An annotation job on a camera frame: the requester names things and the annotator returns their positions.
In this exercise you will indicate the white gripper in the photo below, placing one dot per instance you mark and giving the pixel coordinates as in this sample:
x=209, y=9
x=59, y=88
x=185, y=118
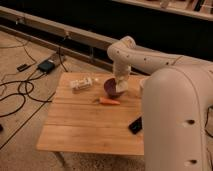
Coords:
x=121, y=71

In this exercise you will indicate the white sponge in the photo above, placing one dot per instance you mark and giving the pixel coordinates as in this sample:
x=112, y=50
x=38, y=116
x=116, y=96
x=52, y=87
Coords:
x=121, y=85

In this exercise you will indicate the long wooden bench rail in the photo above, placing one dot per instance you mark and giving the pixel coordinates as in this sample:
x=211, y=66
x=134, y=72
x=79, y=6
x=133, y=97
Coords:
x=66, y=33

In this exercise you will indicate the orange carrot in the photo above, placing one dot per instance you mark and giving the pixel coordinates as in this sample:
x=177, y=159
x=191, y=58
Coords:
x=107, y=101

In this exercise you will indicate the purple ceramic bowl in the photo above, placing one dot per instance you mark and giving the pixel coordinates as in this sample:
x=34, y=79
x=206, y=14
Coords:
x=110, y=88

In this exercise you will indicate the black power adapter box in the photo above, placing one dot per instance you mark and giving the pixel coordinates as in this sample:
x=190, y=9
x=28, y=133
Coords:
x=46, y=66

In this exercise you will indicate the small black device on floor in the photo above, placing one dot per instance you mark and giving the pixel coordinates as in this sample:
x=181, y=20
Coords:
x=23, y=67

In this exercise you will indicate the wooden table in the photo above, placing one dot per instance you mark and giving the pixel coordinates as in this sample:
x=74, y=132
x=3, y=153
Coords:
x=76, y=122

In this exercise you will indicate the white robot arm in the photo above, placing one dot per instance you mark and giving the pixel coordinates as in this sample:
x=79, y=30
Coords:
x=175, y=99

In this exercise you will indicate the black remote control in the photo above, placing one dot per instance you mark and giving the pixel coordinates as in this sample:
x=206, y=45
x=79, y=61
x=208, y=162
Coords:
x=136, y=126

